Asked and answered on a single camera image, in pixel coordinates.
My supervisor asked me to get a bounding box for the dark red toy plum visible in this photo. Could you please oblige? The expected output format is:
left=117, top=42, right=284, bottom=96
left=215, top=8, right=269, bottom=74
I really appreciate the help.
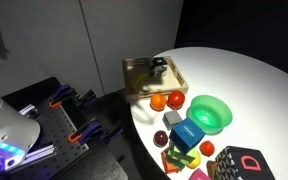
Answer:
left=153, top=131, right=168, bottom=147

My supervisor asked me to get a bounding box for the pink block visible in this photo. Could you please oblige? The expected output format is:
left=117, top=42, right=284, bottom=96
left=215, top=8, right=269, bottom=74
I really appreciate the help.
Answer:
left=189, top=169, right=211, bottom=180

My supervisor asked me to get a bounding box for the purple clamp orange tip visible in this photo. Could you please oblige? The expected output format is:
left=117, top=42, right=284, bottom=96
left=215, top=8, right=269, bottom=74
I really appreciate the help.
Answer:
left=48, top=84, right=75, bottom=108

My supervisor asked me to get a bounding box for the black perforated mounting board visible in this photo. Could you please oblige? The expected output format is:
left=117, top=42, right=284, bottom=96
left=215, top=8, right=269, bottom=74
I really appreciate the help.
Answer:
left=8, top=96, right=90, bottom=180

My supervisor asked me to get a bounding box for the orange transparent block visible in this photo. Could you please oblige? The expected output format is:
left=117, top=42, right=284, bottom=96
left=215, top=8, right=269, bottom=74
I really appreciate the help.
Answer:
left=161, top=149, right=180, bottom=174

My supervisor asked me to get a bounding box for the wooden tray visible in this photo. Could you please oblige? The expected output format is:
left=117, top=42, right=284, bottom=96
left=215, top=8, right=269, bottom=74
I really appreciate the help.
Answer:
left=122, top=56, right=189, bottom=102

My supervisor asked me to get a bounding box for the yellow toy lemon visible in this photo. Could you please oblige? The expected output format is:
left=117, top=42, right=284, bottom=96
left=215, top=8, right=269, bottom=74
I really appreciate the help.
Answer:
left=186, top=149, right=201, bottom=169

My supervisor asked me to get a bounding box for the blue cube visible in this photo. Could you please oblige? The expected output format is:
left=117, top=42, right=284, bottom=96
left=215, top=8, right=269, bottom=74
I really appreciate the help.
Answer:
left=169, top=118, right=205, bottom=154

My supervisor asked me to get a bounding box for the grey cube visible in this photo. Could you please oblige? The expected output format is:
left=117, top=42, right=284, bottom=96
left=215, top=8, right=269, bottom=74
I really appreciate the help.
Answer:
left=163, top=110, right=182, bottom=130

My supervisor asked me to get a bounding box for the large black patterned cube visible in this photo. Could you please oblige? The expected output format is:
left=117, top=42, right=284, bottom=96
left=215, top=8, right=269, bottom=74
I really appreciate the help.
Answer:
left=215, top=146, right=275, bottom=180

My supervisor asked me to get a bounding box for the green transparent block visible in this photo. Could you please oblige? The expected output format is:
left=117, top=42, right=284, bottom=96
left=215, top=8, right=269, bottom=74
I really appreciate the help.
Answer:
left=166, top=144, right=198, bottom=169

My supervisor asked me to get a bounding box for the green plastic bowl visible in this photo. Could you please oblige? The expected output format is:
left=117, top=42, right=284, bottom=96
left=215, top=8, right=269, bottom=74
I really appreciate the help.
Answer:
left=186, top=95, right=233, bottom=135

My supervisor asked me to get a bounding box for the small red toy tomato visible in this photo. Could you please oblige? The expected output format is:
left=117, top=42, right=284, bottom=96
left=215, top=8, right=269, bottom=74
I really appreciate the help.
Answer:
left=199, top=141, right=215, bottom=156

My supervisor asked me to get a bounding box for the toy banana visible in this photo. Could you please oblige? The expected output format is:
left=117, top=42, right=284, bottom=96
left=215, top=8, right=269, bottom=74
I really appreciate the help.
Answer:
left=129, top=73, right=149, bottom=91

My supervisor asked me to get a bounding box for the red toy apple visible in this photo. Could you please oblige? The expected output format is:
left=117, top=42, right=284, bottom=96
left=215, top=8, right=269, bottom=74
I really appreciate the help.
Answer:
left=167, top=91, right=185, bottom=109

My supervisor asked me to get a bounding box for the black checkered cube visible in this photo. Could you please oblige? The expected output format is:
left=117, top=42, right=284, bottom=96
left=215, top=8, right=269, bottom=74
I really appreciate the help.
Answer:
left=150, top=57, right=168, bottom=77

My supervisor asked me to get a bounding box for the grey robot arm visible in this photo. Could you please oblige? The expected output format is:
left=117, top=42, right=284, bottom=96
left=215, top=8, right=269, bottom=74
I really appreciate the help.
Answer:
left=0, top=98, right=41, bottom=172

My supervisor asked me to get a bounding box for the toy orange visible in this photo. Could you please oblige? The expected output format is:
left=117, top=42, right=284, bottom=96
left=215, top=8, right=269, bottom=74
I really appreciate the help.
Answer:
left=150, top=94, right=166, bottom=111

